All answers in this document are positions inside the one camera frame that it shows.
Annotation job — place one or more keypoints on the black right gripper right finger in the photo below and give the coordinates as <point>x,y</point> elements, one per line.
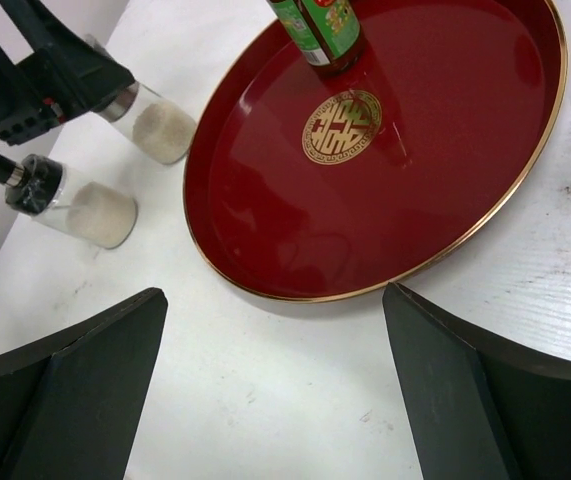
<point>480,406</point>

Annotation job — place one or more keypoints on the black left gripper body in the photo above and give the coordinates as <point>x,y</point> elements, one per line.
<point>64,78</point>

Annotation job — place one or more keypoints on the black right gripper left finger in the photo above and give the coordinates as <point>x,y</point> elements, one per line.
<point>71,402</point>

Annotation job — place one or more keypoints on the glass shaker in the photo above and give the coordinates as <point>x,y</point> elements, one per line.
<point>154,124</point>
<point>59,197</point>

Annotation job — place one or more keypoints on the green label sauce bottle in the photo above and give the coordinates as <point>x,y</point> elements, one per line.
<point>327,33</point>

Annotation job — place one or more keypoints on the red round tray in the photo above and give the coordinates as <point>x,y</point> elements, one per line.
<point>309,189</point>

